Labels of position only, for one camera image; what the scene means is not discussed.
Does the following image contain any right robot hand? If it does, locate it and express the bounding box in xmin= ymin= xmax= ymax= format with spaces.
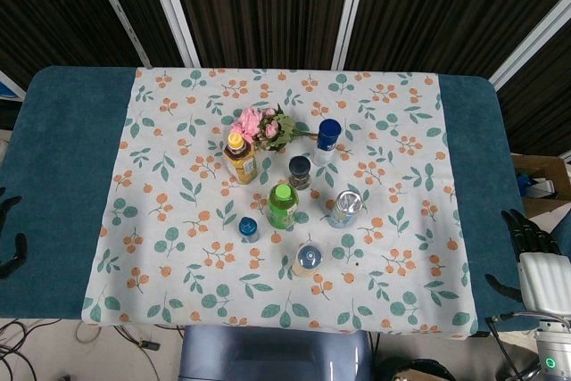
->
xmin=484 ymin=208 xmax=571 ymax=320

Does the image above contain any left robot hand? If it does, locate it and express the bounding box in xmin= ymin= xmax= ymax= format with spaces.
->
xmin=0 ymin=195 xmax=29 ymax=280

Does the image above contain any silver drink can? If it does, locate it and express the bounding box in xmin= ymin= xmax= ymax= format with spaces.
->
xmin=327 ymin=189 xmax=364 ymax=230

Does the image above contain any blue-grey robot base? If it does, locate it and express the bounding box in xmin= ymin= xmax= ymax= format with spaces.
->
xmin=178 ymin=325 xmax=374 ymax=381

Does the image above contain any cardboard box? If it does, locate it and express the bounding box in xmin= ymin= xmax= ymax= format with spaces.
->
xmin=510 ymin=153 xmax=571 ymax=221

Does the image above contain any teal table cover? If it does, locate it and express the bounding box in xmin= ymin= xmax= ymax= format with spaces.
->
xmin=0 ymin=64 xmax=528 ymax=337

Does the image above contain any black round object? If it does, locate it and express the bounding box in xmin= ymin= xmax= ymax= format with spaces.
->
xmin=378 ymin=357 xmax=454 ymax=381

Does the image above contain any floral print tablecloth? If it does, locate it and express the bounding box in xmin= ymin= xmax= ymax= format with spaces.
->
xmin=81 ymin=66 xmax=478 ymax=340

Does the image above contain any blue and white sign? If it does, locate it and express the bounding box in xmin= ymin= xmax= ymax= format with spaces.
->
xmin=0 ymin=69 xmax=27 ymax=101

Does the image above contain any small blue spray bottle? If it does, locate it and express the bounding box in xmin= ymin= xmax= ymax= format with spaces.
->
xmin=237 ymin=216 xmax=261 ymax=244

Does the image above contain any clear-capped seasoning jar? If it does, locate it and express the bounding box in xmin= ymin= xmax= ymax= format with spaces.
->
xmin=292 ymin=242 xmax=325 ymax=279

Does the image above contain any yellow-capped tea bottle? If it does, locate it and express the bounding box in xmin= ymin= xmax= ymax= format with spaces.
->
xmin=222 ymin=130 xmax=260 ymax=186

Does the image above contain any blue-capped salt shaker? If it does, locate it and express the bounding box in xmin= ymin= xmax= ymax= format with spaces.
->
xmin=311 ymin=118 xmax=343 ymax=167

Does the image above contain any green-capped green drink bottle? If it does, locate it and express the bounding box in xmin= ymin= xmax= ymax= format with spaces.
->
xmin=267 ymin=182 xmax=301 ymax=229

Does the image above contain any black-capped pepper grinder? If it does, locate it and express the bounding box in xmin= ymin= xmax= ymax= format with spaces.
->
xmin=287 ymin=155 xmax=312 ymax=191

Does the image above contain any pink flower bouquet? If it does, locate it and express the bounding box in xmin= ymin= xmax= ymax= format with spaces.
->
xmin=230 ymin=104 xmax=319 ymax=153

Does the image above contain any black cable bundle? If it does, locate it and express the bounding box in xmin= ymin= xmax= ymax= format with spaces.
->
xmin=0 ymin=318 xmax=39 ymax=381

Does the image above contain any black cable with connector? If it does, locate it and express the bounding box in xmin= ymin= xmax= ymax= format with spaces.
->
xmin=113 ymin=326 xmax=161 ymax=352

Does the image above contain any thin white partition frame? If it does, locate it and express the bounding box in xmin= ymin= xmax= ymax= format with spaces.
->
xmin=83 ymin=0 xmax=152 ymax=68

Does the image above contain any wide white partition frame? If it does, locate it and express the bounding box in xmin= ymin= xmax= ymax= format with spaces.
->
xmin=142 ymin=0 xmax=202 ymax=68

